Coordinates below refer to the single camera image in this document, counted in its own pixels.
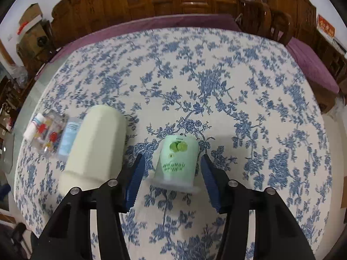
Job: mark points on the blue floral tablecloth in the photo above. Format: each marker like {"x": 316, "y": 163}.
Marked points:
{"x": 243, "y": 98}

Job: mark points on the green lime-print plastic cup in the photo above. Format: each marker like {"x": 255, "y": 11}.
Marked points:
{"x": 176, "y": 166}

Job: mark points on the white paper cup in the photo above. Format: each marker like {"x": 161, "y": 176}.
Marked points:
{"x": 32, "y": 128}

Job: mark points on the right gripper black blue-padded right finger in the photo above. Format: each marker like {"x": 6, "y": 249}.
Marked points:
{"x": 277, "y": 233}

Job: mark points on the purple armchair cushion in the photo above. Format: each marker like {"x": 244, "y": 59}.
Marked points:
{"x": 311, "y": 65}

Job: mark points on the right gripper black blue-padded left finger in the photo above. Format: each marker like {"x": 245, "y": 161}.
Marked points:
{"x": 67, "y": 234}

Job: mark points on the clear cup with blue label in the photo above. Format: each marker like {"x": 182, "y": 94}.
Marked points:
{"x": 68, "y": 137}

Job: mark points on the stacked cardboard boxes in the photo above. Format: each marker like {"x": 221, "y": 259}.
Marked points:
{"x": 35, "y": 42}

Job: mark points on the red printed box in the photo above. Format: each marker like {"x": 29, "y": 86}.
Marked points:
{"x": 325, "y": 28}

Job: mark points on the clear jar with colourful candies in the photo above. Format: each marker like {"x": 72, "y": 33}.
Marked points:
{"x": 47, "y": 137}

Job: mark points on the carved wooden sofa bench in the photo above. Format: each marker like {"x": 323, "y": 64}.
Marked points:
{"x": 73, "y": 19}

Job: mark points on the cream cylindrical tin can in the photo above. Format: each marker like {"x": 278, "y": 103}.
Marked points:
{"x": 97, "y": 152}

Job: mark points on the carved wooden armchair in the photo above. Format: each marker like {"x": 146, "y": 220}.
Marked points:
{"x": 280, "y": 20}

